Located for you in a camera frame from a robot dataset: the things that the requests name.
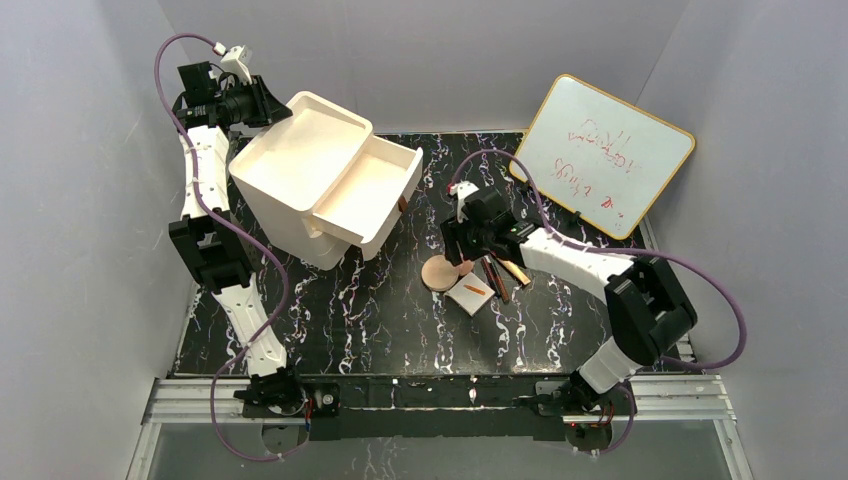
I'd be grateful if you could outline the large round pink compact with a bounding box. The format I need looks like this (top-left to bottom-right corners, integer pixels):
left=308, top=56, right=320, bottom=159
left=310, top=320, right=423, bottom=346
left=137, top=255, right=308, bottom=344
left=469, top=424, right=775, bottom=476
left=421, top=255, right=459, bottom=292

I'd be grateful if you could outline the white drawer organizer box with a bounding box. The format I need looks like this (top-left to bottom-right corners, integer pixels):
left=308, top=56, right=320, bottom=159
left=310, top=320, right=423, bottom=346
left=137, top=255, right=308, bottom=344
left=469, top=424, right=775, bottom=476
left=228, top=91, right=374, bottom=270

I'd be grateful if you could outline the white drawer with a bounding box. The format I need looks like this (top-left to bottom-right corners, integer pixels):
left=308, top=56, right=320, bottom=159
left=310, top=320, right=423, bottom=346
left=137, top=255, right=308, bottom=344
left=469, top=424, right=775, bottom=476
left=312, top=136, right=423, bottom=261

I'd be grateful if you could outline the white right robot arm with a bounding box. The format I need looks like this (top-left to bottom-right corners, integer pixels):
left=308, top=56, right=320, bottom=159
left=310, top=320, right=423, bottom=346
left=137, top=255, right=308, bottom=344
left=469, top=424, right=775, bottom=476
left=440, top=182, right=697, bottom=412

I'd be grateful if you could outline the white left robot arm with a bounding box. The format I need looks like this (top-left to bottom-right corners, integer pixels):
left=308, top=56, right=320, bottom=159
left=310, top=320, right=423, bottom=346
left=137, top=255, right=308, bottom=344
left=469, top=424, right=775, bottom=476
left=169, top=62, right=307, bottom=415

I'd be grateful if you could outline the dark brown makeup pencil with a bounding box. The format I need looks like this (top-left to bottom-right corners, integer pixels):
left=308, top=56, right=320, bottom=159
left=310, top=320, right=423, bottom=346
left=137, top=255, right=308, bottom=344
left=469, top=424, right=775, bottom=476
left=481, top=256, right=503, bottom=302

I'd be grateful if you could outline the white square makeup palette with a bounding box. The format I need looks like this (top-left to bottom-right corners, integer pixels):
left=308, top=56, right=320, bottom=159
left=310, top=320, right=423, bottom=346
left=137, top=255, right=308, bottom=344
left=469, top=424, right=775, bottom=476
left=446, top=273, right=495, bottom=316

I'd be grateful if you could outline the small round pink compact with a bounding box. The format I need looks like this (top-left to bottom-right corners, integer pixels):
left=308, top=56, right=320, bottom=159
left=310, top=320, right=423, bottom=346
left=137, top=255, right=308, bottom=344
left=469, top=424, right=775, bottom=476
left=456, top=260, right=474, bottom=277

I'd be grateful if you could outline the yellow framed whiteboard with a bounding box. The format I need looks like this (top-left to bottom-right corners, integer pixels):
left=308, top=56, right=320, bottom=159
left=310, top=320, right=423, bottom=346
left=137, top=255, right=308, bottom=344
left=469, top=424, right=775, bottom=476
left=509, top=74, right=696, bottom=240

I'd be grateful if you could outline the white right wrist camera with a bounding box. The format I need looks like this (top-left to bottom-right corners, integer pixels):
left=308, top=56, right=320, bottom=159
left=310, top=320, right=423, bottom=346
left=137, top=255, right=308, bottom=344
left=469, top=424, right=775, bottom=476
left=448, top=181, right=479, bottom=223

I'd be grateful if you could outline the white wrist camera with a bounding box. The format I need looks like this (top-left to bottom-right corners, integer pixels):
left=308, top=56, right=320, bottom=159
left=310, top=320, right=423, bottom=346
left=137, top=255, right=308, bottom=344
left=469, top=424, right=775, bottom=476
left=448, top=181, right=479, bottom=223
left=220, top=46, right=254, bottom=85

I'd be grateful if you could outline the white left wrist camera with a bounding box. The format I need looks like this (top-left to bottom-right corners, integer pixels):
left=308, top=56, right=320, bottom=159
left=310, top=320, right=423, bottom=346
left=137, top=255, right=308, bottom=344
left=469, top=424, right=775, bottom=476
left=220, top=46, right=254, bottom=85

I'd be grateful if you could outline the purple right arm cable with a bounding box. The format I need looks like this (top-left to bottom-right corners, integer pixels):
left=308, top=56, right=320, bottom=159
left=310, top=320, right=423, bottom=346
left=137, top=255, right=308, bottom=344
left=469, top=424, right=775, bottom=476
left=449, top=148, right=749, bottom=456

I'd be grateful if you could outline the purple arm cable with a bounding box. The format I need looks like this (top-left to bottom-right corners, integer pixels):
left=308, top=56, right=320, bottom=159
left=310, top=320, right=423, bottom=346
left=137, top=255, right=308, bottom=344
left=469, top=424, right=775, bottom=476
left=449, top=148, right=749, bottom=456
left=153, top=33, right=313, bottom=464

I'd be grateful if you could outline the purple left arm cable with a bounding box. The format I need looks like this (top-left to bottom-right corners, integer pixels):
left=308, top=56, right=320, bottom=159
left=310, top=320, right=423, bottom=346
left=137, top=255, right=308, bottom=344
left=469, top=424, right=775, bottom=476
left=153, top=33, right=313, bottom=464

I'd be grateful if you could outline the aluminium right side rail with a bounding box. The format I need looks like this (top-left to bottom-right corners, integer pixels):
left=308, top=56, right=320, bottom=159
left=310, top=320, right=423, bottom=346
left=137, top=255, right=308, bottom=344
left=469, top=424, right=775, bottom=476
left=642, top=257, right=696, bottom=371

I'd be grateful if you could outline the aluminium front mounting rail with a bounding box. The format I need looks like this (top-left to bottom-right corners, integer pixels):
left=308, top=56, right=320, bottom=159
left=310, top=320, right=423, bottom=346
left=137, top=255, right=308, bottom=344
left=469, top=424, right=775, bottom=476
left=143, top=374, right=736, bottom=423

